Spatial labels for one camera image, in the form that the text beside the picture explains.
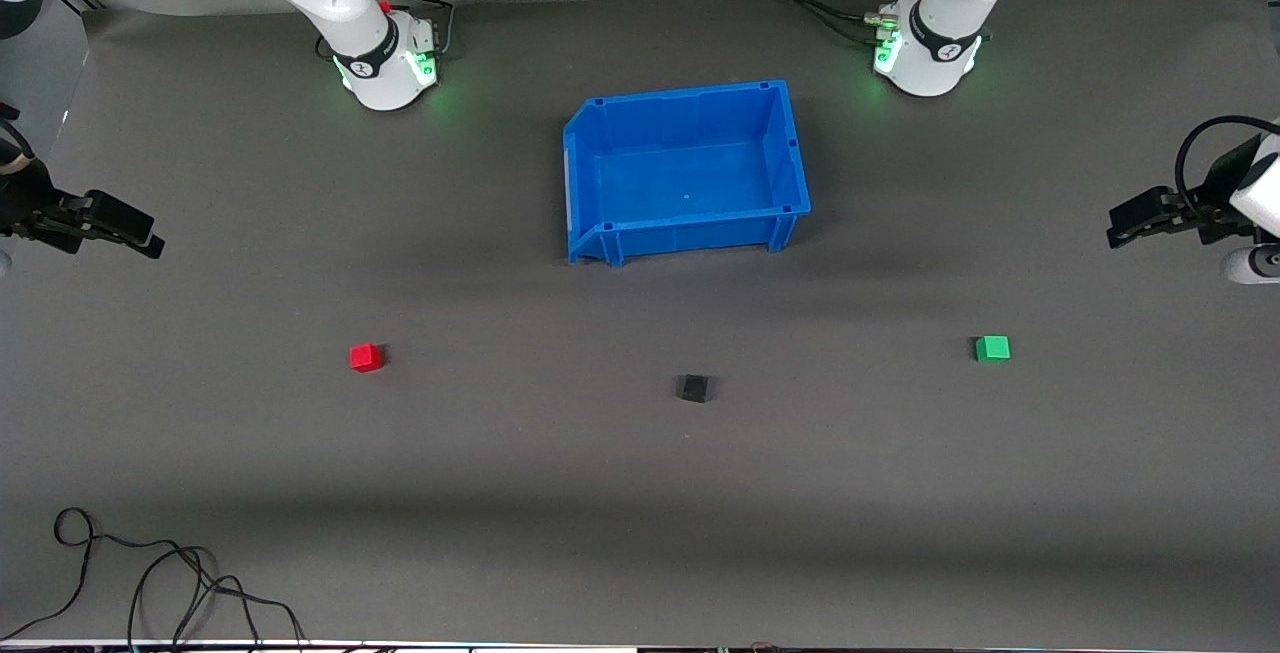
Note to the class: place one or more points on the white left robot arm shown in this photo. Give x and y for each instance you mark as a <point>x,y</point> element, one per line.
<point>950,23</point>

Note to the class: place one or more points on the small black cube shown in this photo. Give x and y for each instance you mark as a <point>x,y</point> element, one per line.
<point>693,389</point>

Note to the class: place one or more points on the dark grey table mat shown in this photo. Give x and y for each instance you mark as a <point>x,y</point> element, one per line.
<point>640,493</point>

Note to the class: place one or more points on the blue plastic storage bin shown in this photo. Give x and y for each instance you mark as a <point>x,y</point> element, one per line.
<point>690,183</point>

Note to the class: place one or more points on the small red cube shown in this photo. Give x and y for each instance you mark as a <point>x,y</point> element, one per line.
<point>366,358</point>

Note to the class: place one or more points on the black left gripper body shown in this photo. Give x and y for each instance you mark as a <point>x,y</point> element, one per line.
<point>1213,200</point>

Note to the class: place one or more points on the small green cube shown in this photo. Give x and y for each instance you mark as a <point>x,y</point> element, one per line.
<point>993,348</point>

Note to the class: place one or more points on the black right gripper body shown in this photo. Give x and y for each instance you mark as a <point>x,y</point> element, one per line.
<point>30,203</point>

